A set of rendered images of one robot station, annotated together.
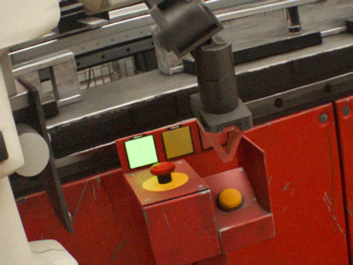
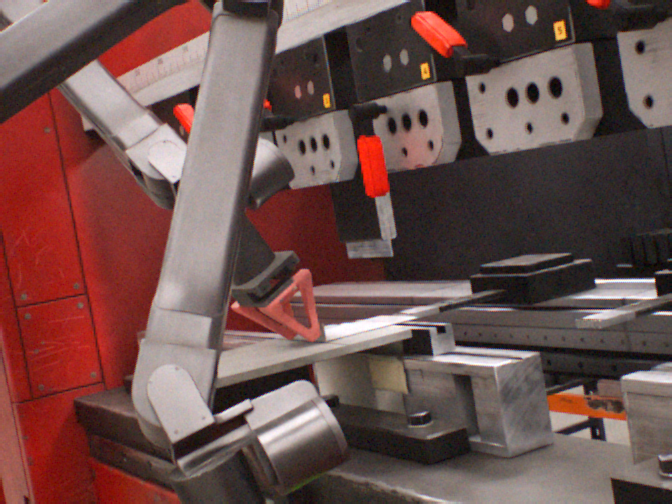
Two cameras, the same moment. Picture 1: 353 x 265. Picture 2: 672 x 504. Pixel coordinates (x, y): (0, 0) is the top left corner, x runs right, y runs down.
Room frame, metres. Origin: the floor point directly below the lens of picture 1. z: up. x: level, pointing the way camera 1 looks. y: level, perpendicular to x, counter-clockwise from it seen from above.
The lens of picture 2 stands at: (1.01, -0.92, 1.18)
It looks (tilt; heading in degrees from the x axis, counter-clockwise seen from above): 4 degrees down; 78
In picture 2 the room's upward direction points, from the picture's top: 10 degrees counter-clockwise
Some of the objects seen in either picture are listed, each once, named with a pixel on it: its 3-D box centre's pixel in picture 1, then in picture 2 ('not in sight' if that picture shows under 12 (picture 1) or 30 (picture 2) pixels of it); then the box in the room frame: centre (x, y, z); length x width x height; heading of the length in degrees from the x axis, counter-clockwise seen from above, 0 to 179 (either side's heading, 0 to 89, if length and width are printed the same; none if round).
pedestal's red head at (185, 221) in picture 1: (196, 190); not in sight; (1.13, -0.02, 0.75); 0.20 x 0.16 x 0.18; 100
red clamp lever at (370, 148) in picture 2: not in sight; (375, 149); (1.31, 0.23, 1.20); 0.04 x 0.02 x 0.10; 17
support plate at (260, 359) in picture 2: not in sight; (272, 355); (1.19, 0.35, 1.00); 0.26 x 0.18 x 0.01; 17
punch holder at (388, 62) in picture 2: not in sight; (425, 86); (1.38, 0.23, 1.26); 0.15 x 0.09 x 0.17; 107
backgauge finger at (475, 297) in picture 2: not in sight; (485, 288); (1.48, 0.44, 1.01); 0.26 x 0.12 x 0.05; 17
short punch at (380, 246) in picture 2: not in sight; (363, 217); (1.33, 0.39, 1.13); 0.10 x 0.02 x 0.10; 107
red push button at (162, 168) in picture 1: (163, 175); not in sight; (1.12, 0.02, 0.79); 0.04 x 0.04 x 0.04
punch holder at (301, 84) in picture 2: not in sight; (332, 112); (1.32, 0.42, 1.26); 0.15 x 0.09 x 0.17; 107
